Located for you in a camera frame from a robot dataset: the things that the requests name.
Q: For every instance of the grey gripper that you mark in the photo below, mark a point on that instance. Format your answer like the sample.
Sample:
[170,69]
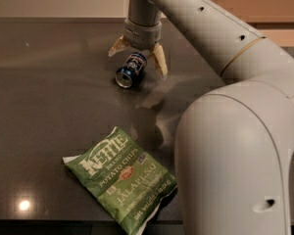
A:
[142,35]

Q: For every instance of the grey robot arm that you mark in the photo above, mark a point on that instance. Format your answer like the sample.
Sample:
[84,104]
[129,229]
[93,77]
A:
[234,145]

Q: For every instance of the blue pepsi can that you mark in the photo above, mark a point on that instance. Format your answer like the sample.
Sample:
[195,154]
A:
[132,70]

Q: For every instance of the green kettle chips bag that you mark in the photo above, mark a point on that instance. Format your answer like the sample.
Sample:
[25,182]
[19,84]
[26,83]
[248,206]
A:
[128,182]

